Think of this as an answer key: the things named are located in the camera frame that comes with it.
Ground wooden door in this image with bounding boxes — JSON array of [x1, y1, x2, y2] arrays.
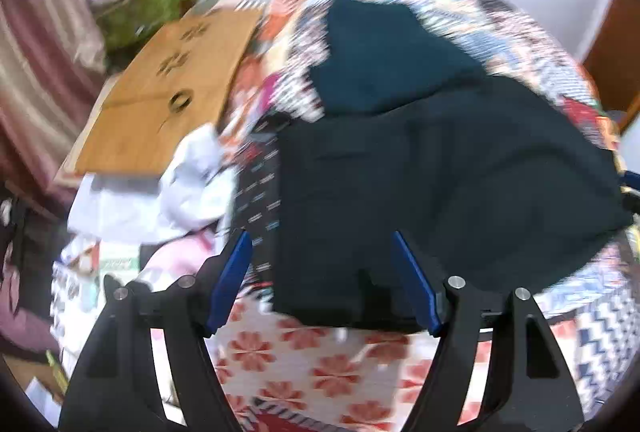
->
[[582, 0, 640, 133]]

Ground black pants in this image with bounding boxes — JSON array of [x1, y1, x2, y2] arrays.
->
[[270, 75, 635, 334]]

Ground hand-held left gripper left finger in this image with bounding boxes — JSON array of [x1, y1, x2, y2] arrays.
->
[[58, 229, 254, 432]]

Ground striped maroon curtain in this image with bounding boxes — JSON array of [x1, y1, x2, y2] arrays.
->
[[0, 0, 109, 208]]

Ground white cloth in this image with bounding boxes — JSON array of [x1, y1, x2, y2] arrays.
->
[[67, 124, 238, 245]]

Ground patchwork printed blanket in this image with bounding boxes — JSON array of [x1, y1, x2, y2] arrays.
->
[[50, 0, 640, 432]]

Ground wooden lap desk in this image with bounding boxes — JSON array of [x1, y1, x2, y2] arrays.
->
[[59, 8, 265, 178]]

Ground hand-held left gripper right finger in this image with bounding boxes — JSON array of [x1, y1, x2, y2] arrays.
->
[[392, 231, 586, 432]]

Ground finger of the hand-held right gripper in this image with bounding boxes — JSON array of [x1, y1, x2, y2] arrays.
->
[[618, 169, 640, 215]]

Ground pink cloth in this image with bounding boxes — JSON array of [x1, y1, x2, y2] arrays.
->
[[141, 230, 229, 293]]

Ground dark teal folded garment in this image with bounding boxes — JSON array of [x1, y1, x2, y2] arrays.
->
[[306, 0, 487, 115]]

